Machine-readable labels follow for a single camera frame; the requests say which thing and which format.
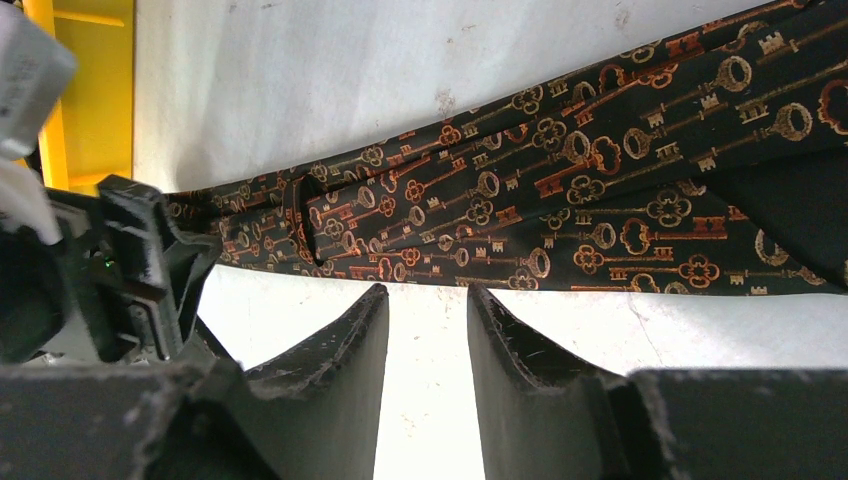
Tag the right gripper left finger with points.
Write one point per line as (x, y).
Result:
(312, 412)

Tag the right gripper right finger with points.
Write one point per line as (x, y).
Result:
(546, 413)

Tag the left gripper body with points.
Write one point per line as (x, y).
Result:
(121, 282)

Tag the dark key-patterned tie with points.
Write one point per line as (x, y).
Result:
(710, 162)

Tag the yellow plastic bin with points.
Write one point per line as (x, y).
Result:
(89, 135)

